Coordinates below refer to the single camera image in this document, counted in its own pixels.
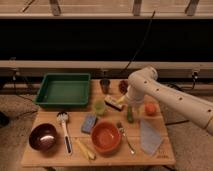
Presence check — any dark metal cup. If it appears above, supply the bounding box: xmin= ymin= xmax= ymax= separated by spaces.
xmin=100 ymin=78 xmax=110 ymax=94

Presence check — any dark maroon bowl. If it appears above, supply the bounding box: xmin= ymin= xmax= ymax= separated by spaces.
xmin=29 ymin=123 xmax=57 ymax=151

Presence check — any orange fruit toy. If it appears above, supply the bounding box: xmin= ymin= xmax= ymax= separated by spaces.
xmin=144 ymin=102 xmax=157 ymax=116

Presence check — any light blue towel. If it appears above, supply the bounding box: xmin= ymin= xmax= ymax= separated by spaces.
xmin=140 ymin=119 xmax=163 ymax=155

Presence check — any yellow banana toy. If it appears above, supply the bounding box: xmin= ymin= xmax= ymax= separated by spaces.
xmin=75 ymin=138 xmax=96 ymax=160

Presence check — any green plastic tray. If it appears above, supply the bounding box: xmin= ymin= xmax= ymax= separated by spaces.
xmin=35 ymin=73 xmax=91 ymax=108

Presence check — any metal fork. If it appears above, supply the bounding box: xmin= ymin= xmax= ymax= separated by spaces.
xmin=116 ymin=122 xmax=136 ymax=155

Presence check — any orange bowl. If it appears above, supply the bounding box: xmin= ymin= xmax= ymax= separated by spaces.
xmin=91 ymin=121 xmax=121 ymax=155

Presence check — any black cable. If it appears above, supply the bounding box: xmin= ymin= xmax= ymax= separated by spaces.
xmin=120 ymin=9 xmax=157 ymax=75

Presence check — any blue sponge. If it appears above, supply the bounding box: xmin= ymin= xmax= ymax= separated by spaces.
xmin=81 ymin=115 xmax=97 ymax=134

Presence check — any green cucumber toy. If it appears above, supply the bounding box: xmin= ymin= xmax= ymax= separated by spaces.
xmin=127 ymin=106 xmax=134 ymax=123

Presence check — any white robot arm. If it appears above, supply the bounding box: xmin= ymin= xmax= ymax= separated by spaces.
xmin=124 ymin=67 xmax=213 ymax=136

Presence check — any brush block with black base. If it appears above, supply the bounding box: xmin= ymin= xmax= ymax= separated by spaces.
xmin=104 ymin=95 xmax=123 ymax=111

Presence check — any dark red toy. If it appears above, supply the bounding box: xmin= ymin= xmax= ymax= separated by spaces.
xmin=119 ymin=80 xmax=128 ymax=94

